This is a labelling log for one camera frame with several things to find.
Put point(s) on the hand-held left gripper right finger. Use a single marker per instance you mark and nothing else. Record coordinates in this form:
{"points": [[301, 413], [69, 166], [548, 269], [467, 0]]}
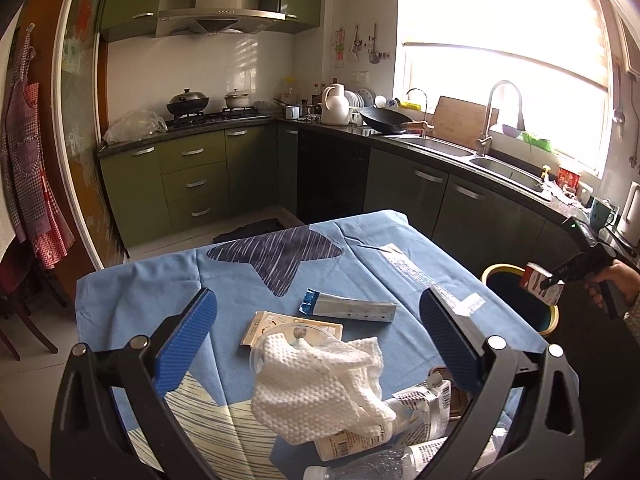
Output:
{"points": [[450, 342]]}

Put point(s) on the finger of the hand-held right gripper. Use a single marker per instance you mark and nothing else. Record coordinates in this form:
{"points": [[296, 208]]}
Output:
{"points": [[552, 280]]}

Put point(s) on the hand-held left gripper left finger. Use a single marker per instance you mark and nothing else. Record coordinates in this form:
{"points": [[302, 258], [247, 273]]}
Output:
{"points": [[186, 342]]}

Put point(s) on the small red white carton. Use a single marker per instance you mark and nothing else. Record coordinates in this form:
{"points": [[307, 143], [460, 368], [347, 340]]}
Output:
{"points": [[540, 282]]}

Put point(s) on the yellow rimmed trash bin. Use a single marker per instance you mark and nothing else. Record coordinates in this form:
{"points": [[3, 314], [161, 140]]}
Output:
{"points": [[505, 285]]}

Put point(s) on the white plastic bottle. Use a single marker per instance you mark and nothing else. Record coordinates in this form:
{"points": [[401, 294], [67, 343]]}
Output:
{"points": [[350, 445]]}

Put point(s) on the person's right hand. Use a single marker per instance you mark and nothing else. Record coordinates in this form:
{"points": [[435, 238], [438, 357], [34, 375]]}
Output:
{"points": [[617, 280]]}

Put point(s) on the teal mug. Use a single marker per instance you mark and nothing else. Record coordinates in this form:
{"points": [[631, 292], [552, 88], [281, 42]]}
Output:
{"points": [[601, 215]]}

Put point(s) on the white countertop appliance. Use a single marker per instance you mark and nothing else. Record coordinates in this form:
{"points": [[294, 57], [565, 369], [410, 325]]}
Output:
{"points": [[629, 220]]}

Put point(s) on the brown packet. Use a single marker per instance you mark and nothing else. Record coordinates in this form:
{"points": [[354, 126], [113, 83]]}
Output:
{"points": [[457, 400]]}

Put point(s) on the flat beige box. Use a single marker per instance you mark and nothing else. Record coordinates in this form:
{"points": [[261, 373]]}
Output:
{"points": [[260, 327]]}

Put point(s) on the red container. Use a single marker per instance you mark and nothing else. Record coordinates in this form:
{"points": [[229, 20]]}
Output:
{"points": [[569, 178]]}

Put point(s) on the yellow capped soap bottle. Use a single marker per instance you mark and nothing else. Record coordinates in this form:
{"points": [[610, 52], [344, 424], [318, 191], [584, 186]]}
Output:
{"points": [[546, 176]]}

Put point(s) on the blue white tube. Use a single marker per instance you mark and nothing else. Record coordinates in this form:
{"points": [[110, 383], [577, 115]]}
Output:
{"points": [[350, 308]]}

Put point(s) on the steel double sink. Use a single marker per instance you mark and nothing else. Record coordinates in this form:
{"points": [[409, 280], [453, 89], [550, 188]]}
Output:
{"points": [[505, 167]]}

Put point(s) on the green cloth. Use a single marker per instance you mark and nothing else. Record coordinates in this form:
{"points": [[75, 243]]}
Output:
{"points": [[537, 141]]}

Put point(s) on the green under-sink cabinets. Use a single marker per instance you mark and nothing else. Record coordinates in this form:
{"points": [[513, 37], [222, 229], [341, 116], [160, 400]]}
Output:
{"points": [[450, 205]]}

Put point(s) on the clear plastic lid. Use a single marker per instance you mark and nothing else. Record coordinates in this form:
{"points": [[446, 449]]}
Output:
{"points": [[320, 332]]}

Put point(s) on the white paper towel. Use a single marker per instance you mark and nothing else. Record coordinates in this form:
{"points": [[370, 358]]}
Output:
{"points": [[315, 390]]}

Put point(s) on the blue star print tablecloth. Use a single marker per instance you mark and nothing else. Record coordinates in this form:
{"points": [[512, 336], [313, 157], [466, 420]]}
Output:
{"points": [[310, 270]]}

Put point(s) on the purple bowl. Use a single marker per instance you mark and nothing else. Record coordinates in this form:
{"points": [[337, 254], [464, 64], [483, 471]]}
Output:
{"points": [[511, 131]]}

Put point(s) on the clear plastic bottle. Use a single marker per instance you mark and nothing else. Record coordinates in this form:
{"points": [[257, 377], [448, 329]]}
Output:
{"points": [[365, 467]]}

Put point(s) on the green base cabinet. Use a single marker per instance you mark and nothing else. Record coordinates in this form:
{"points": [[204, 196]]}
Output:
{"points": [[252, 170], [132, 195]]}

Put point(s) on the green drawer unit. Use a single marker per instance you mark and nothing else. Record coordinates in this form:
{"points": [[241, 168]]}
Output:
{"points": [[195, 180]]}

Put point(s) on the dark wooden chair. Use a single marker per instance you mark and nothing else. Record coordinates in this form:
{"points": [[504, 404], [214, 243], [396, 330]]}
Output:
{"points": [[25, 305]]}

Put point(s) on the steel faucet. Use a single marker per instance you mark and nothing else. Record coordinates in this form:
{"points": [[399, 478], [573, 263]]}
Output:
{"points": [[487, 125]]}

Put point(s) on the red checkered apron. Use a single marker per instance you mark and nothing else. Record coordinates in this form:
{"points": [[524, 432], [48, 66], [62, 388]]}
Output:
{"points": [[50, 240]]}

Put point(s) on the wooden cutting board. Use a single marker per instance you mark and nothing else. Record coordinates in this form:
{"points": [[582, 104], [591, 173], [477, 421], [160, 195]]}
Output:
{"points": [[457, 120]]}

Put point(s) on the black dishwasher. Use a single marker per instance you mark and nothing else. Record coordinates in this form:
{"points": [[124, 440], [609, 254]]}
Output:
{"points": [[332, 177]]}

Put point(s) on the clear plastic bag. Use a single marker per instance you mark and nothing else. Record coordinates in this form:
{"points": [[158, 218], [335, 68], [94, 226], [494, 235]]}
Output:
{"points": [[132, 127]]}

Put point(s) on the black gas stove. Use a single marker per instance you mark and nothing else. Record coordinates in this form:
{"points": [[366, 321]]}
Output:
{"points": [[220, 117]]}

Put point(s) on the black wok pan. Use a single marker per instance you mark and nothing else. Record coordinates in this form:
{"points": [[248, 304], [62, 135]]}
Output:
{"points": [[385, 121]]}

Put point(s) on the black lidded wok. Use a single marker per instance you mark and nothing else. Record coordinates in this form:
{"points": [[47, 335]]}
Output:
{"points": [[188, 102]]}

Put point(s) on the white lidded pot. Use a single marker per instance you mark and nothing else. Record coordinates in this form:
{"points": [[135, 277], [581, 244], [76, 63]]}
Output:
{"points": [[239, 99]]}

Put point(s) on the white enamel mug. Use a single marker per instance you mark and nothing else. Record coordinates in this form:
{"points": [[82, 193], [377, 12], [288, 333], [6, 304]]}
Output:
{"points": [[292, 112]]}

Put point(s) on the sliding glass door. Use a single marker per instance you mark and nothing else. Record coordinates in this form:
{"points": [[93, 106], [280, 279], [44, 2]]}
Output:
{"points": [[82, 110]]}

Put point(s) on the dish rack with plates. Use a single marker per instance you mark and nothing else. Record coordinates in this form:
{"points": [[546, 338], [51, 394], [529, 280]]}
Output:
{"points": [[365, 100]]}

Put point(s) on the white jug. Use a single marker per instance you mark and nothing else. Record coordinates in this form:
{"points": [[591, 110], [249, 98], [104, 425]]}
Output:
{"points": [[336, 106]]}

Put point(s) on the purple checkered apron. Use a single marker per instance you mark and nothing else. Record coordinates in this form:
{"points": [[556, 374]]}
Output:
{"points": [[25, 135]]}

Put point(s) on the window blind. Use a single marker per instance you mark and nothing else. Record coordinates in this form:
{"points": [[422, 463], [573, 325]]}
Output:
{"points": [[500, 5]]}

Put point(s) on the hanging kitchen utensils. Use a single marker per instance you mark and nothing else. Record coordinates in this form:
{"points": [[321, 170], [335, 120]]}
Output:
{"points": [[372, 47]]}

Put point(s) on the orange hanging ornament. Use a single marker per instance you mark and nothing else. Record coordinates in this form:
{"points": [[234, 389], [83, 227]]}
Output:
{"points": [[339, 47]]}

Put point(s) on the steel range hood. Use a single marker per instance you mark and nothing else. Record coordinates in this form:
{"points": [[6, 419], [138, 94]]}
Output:
{"points": [[220, 10]]}

